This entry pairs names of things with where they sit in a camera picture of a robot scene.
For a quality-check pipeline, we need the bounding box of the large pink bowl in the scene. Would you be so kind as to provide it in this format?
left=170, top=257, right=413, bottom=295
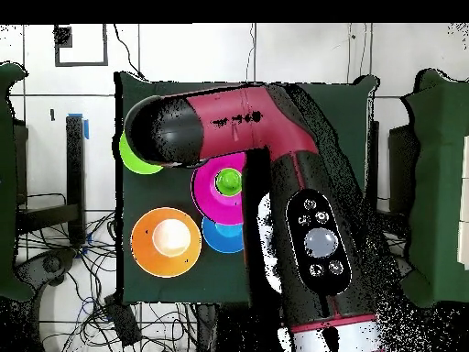
left=191, top=151, right=247, bottom=226

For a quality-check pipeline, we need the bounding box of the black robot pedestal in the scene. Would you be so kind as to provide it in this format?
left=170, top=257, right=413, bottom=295
left=193, top=302, right=287, bottom=352

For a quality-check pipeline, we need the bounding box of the tangle of floor cables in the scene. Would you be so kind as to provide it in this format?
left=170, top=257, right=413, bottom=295
left=16, top=210, right=195, bottom=352

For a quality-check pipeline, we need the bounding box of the black stand frame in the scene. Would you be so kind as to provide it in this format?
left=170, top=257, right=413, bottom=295
left=365, top=120, right=420, bottom=221
left=14, top=115, right=87, bottom=245

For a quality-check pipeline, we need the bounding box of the large orange bowl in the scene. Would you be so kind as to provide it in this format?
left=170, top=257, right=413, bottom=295
left=130, top=206, right=202, bottom=279

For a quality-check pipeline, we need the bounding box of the light blue bowl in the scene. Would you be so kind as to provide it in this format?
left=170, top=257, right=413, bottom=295
left=202, top=215, right=245, bottom=254

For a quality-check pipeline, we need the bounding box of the green cup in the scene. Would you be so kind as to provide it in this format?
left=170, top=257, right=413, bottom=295
left=214, top=167, right=244, bottom=197

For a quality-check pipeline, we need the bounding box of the light green bowl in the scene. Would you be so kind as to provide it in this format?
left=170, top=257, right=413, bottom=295
left=118, top=131, right=164, bottom=176

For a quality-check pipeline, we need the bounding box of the dark green tablecloth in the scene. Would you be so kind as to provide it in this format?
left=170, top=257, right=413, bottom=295
left=115, top=71, right=378, bottom=305

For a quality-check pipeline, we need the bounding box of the green-clothed side table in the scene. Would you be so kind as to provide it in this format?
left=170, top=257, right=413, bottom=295
left=0, top=61, right=34, bottom=302
left=398, top=69, right=469, bottom=309

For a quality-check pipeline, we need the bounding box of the black power strip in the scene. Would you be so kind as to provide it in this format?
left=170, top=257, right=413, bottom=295
left=104, top=294, right=142, bottom=347

